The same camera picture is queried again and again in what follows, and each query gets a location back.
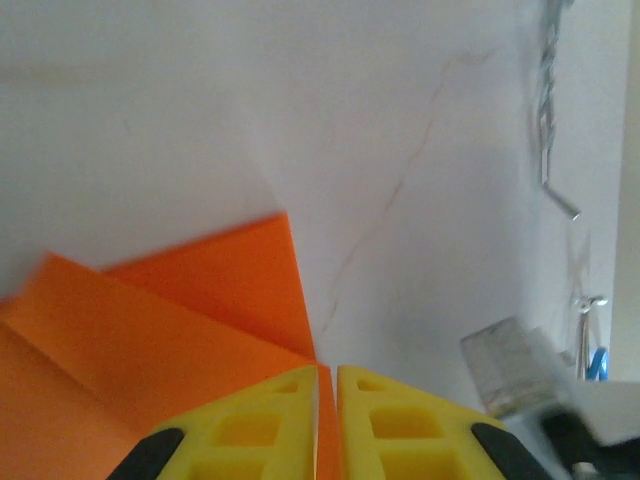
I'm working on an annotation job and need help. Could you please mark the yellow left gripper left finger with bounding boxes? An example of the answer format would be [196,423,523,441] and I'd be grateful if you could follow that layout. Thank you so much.
[107,364,320,480]

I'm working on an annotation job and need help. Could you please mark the orange paper sheet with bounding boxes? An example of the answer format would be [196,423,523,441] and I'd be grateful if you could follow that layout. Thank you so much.
[0,213,337,480]

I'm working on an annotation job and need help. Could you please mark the silver wire crucible tongs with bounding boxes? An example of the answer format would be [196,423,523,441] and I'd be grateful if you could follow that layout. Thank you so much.
[534,0,582,223]

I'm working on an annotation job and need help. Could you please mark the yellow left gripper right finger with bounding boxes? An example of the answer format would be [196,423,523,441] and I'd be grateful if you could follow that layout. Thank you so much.
[335,364,547,480]

